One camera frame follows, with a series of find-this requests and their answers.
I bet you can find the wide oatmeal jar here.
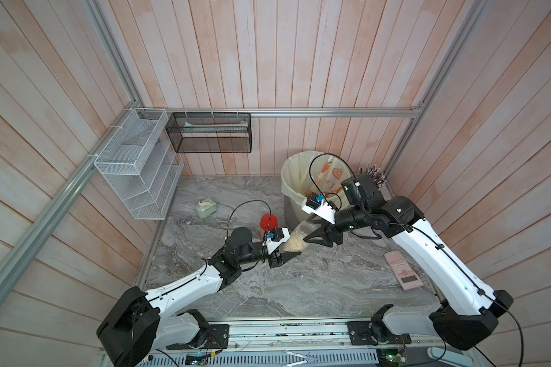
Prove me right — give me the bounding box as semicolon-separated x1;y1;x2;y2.
279;220;320;252

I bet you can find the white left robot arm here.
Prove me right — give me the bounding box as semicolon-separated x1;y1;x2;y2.
96;227;298;366

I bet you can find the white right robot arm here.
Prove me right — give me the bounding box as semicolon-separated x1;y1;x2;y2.
302;174;514;351

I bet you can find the red lidded oatmeal jar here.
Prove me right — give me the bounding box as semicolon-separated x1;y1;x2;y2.
260;213;279;232

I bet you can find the grey trash bin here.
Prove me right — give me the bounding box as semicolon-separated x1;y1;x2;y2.
283;196;309;230

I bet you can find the colored pencils bunch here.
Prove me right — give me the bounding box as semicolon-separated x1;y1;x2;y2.
366;165;387;187

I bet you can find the cream trash bag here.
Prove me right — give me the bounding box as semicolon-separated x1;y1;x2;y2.
281;151;352;209

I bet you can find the green small box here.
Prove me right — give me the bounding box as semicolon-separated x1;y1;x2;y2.
195;198;217;219

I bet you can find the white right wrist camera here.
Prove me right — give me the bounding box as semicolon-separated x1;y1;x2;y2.
302;193;338;224

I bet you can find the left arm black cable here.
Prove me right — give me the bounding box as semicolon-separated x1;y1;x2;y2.
225;199;274;239

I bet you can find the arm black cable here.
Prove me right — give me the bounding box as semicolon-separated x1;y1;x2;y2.
308;152;357;198
225;199;274;239

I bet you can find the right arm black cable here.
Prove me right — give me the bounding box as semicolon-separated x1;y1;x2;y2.
308;152;357;198

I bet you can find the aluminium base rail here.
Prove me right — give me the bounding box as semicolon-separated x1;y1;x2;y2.
98;320;478;356

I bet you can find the black wire mesh basket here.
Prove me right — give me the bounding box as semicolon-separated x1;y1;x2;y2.
165;112;253;154

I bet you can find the white wire mesh shelf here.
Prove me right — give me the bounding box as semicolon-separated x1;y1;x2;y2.
95;108;184;220

